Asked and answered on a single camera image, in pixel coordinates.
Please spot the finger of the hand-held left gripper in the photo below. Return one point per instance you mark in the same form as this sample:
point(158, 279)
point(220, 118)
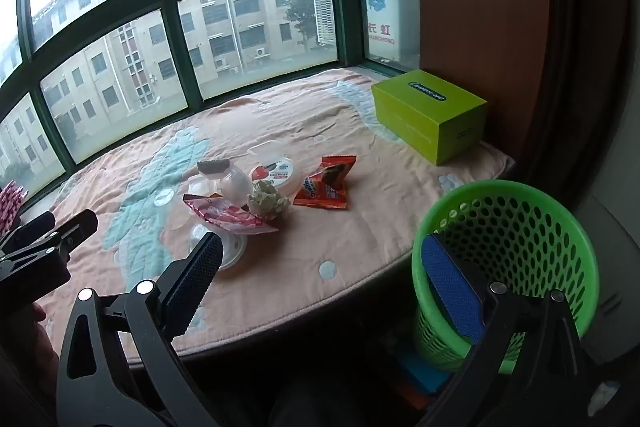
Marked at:
point(75, 229)
point(30, 227)

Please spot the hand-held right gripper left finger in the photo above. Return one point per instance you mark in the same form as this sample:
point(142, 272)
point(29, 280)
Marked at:
point(205, 267)

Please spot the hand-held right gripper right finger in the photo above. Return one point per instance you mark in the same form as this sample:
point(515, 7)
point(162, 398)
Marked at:
point(450, 292)

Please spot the clear plastic tray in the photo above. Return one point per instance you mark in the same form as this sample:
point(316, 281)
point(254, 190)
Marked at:
point(202, 184)

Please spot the white plastic dome cup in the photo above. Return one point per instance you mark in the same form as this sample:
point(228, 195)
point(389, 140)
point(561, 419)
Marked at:
point(236, 184)

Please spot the green perforated plastic basket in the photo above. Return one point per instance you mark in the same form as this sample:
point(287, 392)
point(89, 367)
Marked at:
point(500, 188)

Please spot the orange snack wrapper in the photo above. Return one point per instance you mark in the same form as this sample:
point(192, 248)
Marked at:
point(320, 192)

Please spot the person's left hand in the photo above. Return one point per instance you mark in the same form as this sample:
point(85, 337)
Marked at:
point(41, 314)

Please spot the pink patterned cloth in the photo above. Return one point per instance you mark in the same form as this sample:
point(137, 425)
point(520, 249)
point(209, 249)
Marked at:
point(9, 207)

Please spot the white round plastic lid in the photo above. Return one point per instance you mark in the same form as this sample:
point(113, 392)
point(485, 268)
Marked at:
point(232, 249)

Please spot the pink candy wrapper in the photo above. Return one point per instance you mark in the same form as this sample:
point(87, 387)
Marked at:
point(230, 214)

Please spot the blue box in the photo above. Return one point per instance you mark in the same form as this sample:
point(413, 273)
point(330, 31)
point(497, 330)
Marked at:
point(425, 372)

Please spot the crumpled pale paper wad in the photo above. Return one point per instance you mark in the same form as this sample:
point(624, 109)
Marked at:
point(267, 202)

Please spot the pink printed blanket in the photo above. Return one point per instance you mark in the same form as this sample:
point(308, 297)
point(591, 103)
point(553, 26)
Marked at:
point(300, 257)

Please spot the white cupboard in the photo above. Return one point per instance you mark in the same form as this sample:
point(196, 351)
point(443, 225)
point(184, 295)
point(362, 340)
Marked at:
point(615, 267)

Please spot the green cardboard box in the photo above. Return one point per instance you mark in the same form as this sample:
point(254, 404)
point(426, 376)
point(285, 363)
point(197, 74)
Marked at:
point(425, 117)

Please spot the beige apartment building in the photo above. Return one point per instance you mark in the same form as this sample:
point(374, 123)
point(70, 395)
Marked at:
point(125, 57)

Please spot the green tree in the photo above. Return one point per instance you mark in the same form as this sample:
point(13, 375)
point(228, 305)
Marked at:
point(302, 7)

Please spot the white printed outdoor unit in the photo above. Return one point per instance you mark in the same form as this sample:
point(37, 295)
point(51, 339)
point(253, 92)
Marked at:
point(395, 17)

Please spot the white louvre panel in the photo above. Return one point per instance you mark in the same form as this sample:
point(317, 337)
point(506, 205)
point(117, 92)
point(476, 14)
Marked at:
point(323, 9)

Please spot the brown wooden cabinet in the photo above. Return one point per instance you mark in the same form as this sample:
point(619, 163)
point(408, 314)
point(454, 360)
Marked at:
point(475, 7)

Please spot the green window frame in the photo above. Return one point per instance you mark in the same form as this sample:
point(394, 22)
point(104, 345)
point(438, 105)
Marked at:
point(170, 2)

